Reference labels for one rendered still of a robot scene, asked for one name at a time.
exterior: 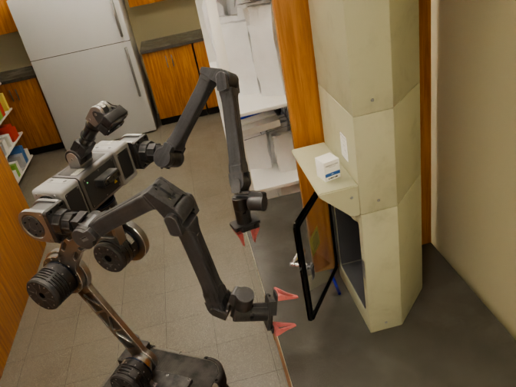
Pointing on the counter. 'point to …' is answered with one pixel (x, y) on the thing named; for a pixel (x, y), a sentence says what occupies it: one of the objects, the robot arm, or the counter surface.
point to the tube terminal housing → (383, 202)
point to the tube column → (366, 51)
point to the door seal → (304, 257)
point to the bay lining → (348, 237)
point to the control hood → (342, 195)
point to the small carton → (328, 167)
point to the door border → (302, 263)
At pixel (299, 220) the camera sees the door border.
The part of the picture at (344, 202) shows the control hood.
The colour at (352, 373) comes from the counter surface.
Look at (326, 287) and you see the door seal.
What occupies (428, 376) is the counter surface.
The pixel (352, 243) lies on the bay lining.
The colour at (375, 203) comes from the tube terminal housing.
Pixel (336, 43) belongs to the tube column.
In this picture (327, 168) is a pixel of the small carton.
